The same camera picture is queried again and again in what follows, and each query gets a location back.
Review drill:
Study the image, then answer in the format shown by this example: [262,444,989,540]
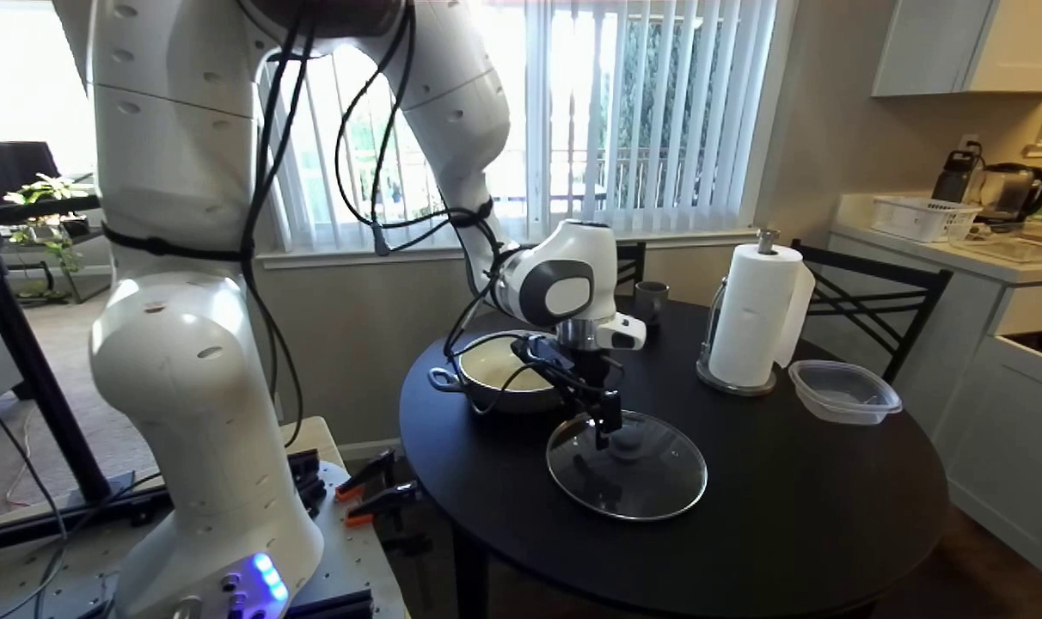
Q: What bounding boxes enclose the black block on mounting table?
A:
[286,448,328,521]

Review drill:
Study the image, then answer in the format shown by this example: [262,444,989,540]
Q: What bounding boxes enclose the black electric kettle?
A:
[977,157,1042,233]

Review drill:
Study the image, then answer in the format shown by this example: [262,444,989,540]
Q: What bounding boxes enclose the grey pot with cream inside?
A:
[426,328,571,416]

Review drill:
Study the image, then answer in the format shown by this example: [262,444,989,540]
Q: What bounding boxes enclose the black tripod stand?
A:
[0,192,174,562]

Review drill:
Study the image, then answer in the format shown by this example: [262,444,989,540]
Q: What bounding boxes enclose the clear plastic food container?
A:
[783,356,908,431]

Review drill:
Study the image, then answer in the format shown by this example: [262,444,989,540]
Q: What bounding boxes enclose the green potted plant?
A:
[0,168,98,286]

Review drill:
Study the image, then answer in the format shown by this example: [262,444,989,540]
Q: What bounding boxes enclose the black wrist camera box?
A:
[510,329,583,389]

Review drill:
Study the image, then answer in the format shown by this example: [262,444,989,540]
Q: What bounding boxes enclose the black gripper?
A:
[558,315,651,451]

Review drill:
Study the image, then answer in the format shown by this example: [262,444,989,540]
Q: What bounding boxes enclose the white paper towel roll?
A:
[705,242,818,389]

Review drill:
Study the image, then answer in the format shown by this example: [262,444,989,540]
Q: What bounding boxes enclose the grey ceramic mug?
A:
[636,278,675,336]

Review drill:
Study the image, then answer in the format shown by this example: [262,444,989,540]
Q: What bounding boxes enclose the clear plastic bin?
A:
[866,189,982,243]

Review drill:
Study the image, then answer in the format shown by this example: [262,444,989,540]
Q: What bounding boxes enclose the black coffee grinder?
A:
[928,137,986,207]

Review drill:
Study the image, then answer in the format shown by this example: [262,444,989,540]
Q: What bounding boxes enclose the orange black clamp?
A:
[336,448,401,497]
[344,478,422,533]

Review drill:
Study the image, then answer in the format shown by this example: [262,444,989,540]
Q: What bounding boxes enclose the white vertical window blinds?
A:
[255,0,779,255]

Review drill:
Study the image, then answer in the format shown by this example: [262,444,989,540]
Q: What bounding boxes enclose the white wall cabinet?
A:
[870,0,1042,101]

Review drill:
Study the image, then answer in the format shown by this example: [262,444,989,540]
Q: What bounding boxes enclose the white counter base cabinet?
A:
[826,185,1042,588]

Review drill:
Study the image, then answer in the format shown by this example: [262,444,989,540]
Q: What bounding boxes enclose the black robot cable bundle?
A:
[236,0,524,451]

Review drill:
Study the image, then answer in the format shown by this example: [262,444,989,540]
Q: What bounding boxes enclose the round glass pot lid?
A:
[542,407,712,526]

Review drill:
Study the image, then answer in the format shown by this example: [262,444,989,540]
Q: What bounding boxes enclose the robot mounting table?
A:
[0,413,412,619]

